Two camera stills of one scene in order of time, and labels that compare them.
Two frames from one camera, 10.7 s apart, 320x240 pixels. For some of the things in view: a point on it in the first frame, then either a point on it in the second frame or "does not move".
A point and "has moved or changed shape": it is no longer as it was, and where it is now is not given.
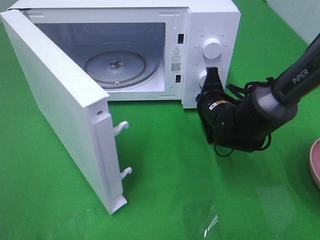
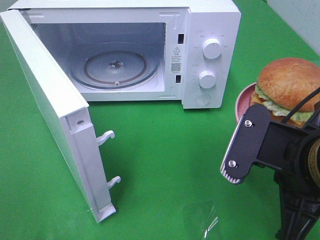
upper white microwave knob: (212, 48) does not move
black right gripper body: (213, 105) to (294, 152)
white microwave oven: (155, 51) does not move
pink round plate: (314, 163) has moved or changed shape
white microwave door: (74, 108) has moved or changed shape
